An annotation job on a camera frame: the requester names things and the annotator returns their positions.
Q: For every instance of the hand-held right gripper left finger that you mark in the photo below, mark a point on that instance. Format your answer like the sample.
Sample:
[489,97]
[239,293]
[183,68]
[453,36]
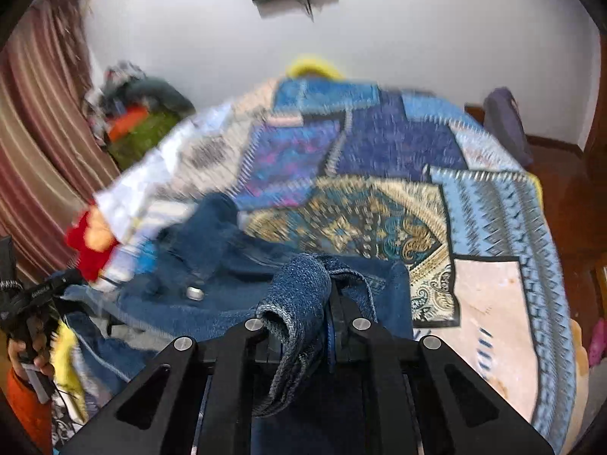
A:
[242,341]

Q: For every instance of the red plush toy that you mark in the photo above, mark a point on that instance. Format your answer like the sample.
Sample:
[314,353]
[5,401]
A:
[90,251]

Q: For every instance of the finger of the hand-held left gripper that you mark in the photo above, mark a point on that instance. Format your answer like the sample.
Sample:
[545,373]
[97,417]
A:
[64,282]

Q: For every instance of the blue denim jacket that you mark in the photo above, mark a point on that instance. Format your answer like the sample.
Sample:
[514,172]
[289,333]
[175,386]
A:
[237,284]

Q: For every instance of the pink object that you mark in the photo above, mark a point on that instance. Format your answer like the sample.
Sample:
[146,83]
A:
[598,343]

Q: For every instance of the orange box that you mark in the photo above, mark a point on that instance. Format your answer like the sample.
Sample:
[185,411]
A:
[128,123]

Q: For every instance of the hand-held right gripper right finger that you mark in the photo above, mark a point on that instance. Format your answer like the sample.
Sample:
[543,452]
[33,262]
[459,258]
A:
[342,310]

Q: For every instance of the striped red gold curtain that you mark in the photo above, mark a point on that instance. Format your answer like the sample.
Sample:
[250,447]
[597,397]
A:
[42,128]

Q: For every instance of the blue patchwork quilt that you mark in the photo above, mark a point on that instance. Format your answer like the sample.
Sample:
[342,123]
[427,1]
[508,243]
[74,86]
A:
[379,185]

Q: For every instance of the yellow plastic chair back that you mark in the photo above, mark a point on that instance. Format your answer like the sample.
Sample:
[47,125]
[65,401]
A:
[313,68]

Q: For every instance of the white cloth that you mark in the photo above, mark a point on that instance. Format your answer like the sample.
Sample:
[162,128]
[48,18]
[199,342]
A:
[151,185]

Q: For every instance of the person's left hand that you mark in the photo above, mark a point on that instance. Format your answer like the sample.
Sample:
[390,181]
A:
[40,346]

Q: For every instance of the person's left forearm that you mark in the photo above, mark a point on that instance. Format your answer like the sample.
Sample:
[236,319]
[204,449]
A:
[28,412]

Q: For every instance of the grey backpack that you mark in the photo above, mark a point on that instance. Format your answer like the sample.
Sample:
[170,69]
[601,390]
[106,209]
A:
[507,123]

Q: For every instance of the grey pillow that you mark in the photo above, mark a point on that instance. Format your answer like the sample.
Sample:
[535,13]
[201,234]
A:
[161,95]

